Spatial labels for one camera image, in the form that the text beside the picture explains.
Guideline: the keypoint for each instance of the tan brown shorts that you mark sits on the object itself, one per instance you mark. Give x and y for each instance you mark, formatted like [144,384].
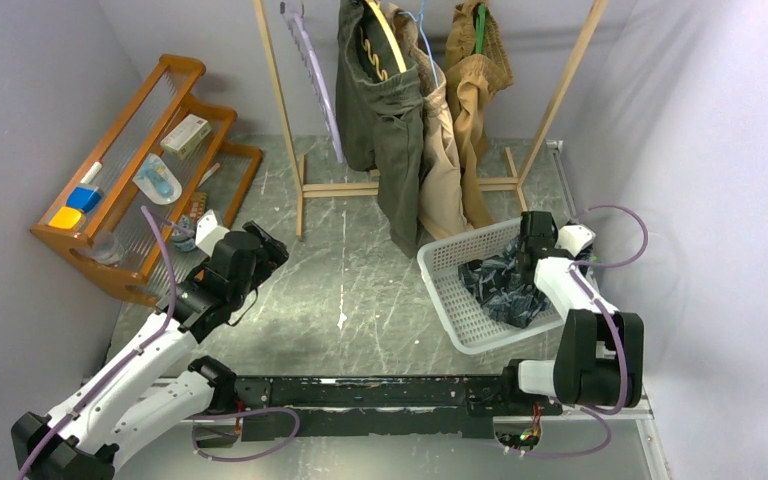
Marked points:
[476,67]

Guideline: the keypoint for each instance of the green hanger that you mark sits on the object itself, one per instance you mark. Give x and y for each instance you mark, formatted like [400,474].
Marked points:
[480,21]

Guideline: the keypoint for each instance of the white blue round jar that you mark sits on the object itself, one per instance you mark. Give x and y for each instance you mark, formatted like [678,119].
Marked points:
[183,235]

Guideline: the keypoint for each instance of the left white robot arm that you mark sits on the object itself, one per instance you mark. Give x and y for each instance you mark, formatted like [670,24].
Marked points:
[183,319]

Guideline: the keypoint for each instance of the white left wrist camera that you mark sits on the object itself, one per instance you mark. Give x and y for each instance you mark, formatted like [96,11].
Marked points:
[210,229]

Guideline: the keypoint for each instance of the orange wooden shelf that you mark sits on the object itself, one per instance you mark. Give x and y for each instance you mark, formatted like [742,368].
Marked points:
[164,99]

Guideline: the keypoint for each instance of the clear plastic cup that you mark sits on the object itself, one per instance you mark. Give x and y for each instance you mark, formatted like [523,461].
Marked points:
[107,249]

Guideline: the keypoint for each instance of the white pen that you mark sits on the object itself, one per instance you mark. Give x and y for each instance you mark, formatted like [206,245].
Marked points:
[209,173]

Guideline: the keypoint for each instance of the blue wire hanger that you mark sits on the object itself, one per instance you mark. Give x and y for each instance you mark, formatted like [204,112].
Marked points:
[418,19]

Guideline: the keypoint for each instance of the dark shark print shorts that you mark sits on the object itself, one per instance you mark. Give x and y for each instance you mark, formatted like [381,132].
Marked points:
[498,287]

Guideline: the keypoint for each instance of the lilac plastic hanger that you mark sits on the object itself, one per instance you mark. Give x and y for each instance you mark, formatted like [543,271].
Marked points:
[292,13]

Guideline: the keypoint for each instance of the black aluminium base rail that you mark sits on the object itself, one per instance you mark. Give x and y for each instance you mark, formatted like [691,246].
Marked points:
[371,404]

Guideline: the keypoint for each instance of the olive green shorts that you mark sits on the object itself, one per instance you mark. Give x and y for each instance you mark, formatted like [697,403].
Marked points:
[378,111]

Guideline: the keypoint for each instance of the blue sponge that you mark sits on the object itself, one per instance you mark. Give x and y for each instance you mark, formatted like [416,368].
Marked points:
[84,198]

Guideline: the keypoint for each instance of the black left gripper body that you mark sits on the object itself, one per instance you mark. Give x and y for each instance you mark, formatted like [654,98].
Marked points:
[268,259]

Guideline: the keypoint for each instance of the yellow sponge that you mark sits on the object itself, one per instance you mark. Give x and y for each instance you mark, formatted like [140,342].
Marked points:
[67,218]

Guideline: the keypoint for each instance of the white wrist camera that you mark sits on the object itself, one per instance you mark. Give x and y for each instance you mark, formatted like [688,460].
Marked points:
[210,229]
[574,238]

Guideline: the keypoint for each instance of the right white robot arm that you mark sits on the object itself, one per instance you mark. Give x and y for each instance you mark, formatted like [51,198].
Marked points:
[599,361]

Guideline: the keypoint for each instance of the beige shorts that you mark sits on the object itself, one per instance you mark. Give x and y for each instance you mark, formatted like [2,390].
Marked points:
[441,210]

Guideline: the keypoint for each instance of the white red box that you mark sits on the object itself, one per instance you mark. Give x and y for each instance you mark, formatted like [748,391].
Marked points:
[186,136]

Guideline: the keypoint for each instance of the white blue packaged item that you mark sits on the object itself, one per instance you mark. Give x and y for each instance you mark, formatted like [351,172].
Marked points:
[156,181]

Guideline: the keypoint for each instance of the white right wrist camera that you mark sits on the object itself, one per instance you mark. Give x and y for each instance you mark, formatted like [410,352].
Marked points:
[574,238]

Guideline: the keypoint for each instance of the white plastic laundry basket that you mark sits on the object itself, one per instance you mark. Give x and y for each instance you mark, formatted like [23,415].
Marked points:
[469,329]

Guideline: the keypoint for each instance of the white tube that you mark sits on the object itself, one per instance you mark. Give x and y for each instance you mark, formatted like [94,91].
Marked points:
[91,173]

